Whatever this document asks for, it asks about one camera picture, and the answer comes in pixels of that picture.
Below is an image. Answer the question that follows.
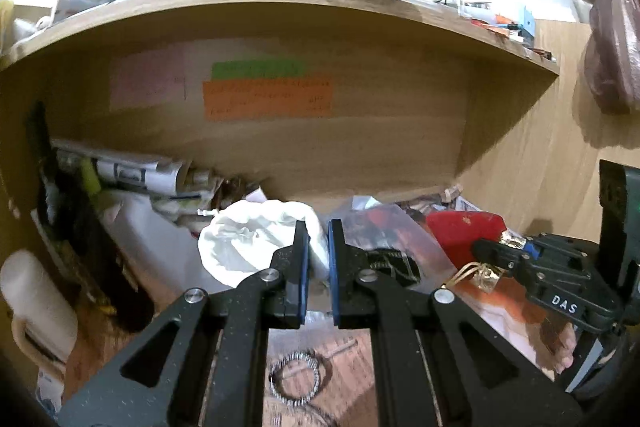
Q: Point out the right hand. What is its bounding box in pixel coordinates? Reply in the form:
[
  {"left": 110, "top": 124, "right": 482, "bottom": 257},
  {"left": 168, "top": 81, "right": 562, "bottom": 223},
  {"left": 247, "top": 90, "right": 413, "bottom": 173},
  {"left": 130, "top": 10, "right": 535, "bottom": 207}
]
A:
[{"left": 539, "top": 317, "right": 577, "bottom": 375}]

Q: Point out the clear plastic storage box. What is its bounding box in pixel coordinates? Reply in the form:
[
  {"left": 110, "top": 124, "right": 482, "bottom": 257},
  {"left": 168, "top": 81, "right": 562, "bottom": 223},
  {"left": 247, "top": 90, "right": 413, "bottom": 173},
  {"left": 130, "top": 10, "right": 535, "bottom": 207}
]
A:
[{"left": 319, "top": 195, "right": 454, "bottom": 294}]

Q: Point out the vintage clock print table cover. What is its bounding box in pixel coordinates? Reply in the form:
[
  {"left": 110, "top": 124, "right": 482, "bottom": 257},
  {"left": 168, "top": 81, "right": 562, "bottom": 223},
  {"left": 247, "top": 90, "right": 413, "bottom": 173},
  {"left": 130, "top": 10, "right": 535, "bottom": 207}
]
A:
[{"left": 63, "top": 311, "right": 378, "bottom": 426}]

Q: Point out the green paper note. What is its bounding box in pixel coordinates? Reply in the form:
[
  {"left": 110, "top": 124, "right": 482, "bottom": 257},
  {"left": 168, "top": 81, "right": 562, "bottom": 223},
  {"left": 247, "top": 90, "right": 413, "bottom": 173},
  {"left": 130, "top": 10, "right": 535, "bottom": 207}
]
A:
[{"left": 212, "top": 58, "right": 307, "bottom": 80}]

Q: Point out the wooden shelf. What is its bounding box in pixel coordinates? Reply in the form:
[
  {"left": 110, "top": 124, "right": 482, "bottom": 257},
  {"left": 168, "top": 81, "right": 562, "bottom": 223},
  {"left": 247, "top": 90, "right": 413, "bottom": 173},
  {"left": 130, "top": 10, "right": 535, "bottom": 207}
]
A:
[{"left": 1, "top": 0, "right": 558, "bottom": 212}]

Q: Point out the stack of newspapers and books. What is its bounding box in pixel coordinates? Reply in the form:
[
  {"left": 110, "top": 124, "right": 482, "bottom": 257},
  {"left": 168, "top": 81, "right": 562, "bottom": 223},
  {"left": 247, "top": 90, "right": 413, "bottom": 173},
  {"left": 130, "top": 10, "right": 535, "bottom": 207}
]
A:
[{"left": 51, "top": 139, "right": 267, "bottom": 232}]

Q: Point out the brown hanging bag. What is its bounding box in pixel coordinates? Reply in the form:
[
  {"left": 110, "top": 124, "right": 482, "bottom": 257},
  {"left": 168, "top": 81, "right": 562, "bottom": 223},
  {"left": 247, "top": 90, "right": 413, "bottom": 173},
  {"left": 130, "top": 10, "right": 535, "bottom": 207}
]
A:
[{"left": 585, "top": 0, "right": 639, "bottom": 115}]

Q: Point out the pink paper note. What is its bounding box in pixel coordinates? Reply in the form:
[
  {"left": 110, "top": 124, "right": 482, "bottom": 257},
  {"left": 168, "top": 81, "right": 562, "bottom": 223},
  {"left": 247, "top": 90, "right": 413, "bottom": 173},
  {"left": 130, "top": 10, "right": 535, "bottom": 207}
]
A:
[{"left": 110, "top": 46, "right": 186, "bottom": 112}]

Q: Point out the orange paper note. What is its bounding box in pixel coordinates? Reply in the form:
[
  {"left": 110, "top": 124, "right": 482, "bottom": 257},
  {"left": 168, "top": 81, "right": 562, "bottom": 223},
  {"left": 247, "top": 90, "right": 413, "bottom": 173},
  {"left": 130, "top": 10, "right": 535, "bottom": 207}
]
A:
[{"left": 202, "top": 77, "right": 334, "bottom": 121}]

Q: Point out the black white braided hair tie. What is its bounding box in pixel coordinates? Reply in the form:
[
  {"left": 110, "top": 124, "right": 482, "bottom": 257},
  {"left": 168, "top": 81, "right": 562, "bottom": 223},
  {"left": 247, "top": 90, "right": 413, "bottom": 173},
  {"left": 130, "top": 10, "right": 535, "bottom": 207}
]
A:
[{"left": 268, "top": 351, "right": 321, "bottom": 405}]

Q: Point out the red felt pouch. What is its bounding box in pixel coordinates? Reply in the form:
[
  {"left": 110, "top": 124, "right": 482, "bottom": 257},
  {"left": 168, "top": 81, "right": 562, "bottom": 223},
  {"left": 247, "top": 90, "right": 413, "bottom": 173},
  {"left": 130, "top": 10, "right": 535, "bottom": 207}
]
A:
[{"left": 426, "top": 210, "right": 506, "bottom": 269}]

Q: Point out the dark bottle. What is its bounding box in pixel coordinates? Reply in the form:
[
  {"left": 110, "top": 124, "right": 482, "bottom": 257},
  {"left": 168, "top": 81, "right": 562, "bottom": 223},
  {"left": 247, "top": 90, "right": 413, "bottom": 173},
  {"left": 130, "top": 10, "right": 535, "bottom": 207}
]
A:
[{"left": 25, "top": 102, "right": 154, "bottom": 333}]

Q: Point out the white roll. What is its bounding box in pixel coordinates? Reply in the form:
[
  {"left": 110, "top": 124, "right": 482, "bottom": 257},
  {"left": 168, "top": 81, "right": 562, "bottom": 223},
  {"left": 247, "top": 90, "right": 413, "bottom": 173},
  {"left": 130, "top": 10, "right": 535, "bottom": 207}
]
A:
[{"left": 1, "top": 249, "right": 78, "bottom": 364}]

